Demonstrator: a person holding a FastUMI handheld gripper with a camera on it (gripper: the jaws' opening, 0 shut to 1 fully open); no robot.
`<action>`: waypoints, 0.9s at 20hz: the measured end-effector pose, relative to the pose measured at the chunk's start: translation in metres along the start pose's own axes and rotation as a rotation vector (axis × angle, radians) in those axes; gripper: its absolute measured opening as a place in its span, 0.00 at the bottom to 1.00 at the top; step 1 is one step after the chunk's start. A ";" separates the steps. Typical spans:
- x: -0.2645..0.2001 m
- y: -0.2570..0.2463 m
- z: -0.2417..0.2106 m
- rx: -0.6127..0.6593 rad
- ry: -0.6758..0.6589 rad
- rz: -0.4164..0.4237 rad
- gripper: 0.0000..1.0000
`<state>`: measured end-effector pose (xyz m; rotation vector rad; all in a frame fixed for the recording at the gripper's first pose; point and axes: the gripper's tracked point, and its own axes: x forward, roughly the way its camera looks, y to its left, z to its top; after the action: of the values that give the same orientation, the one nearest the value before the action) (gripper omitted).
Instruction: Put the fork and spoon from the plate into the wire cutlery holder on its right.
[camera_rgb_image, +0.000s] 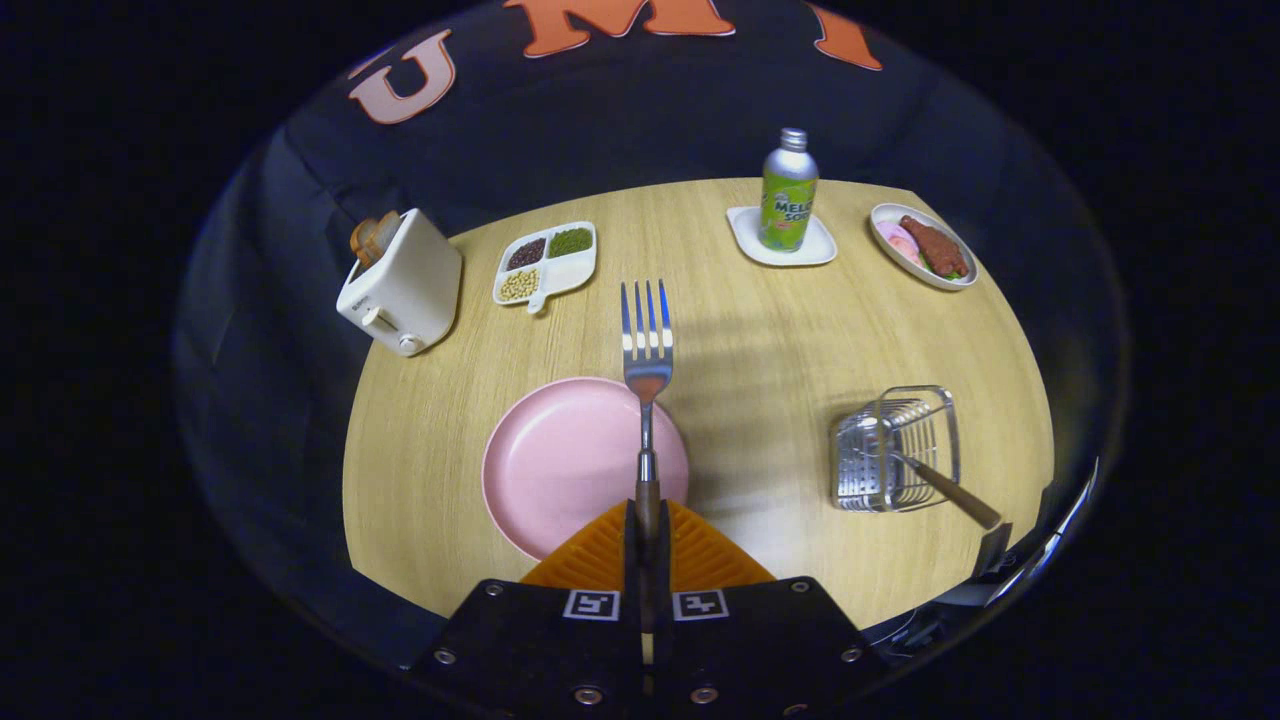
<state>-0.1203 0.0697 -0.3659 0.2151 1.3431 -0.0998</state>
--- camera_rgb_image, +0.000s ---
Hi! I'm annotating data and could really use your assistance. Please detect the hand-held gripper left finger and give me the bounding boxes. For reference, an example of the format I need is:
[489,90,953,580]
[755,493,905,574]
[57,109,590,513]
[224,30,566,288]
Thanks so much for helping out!
[410,498,646,715]

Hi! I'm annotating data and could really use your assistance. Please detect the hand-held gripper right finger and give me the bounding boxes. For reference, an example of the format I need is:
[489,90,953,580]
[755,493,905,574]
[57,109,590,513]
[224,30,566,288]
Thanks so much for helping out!
[655,498,886,717]

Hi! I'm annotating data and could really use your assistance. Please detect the wooden-handled metal spoon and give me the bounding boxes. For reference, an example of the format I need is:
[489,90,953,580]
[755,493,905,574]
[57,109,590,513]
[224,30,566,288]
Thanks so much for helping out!
[888,452,1003,531]

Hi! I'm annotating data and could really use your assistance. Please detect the wooden-handled metal fork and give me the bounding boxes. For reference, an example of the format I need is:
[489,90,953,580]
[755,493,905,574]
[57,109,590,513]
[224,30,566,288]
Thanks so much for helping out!
[620,280,674,601]

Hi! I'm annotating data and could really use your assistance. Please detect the pink round plate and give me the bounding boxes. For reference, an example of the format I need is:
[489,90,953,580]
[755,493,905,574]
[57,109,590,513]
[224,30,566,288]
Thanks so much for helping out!
[482,377,691,561]

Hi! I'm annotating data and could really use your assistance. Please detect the white divided dish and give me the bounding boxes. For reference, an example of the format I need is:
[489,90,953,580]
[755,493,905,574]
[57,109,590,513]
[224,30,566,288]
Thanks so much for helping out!
[492,221,598,315]

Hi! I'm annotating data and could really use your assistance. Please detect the cream toaster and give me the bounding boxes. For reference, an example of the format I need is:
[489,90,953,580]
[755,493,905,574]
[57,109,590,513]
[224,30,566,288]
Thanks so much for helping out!
[336,208,464,358]

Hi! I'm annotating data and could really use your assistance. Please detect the white square coaster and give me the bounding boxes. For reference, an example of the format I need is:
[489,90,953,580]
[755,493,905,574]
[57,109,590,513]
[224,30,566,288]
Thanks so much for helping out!
[726,205,838,268]

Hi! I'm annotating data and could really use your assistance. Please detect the white oval dish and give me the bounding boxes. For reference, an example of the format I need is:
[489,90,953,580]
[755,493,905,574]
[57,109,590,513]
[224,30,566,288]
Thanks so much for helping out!
[869,203,979,292]

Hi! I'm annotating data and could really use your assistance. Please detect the pink ham slices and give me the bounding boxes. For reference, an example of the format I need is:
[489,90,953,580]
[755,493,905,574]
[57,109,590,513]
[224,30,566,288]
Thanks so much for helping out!
[878,222,921,266]

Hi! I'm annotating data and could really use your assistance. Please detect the red-brown meat piece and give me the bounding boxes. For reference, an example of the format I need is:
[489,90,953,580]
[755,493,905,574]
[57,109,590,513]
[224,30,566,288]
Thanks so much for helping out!
[898,215,969,279]

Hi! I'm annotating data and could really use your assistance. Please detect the toasted bread slice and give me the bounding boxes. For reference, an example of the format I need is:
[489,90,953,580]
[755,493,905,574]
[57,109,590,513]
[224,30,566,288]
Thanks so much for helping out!
[349,210,403,267]

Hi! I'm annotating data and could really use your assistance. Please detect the green soda bottle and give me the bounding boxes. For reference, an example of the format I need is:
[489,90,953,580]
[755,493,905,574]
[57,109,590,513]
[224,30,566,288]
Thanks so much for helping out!
[757,128,820,253]

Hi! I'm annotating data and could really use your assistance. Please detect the metal wire cutlery basket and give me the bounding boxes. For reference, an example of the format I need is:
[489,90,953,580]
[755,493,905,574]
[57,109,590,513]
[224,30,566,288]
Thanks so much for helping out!
[830,385,962,514]

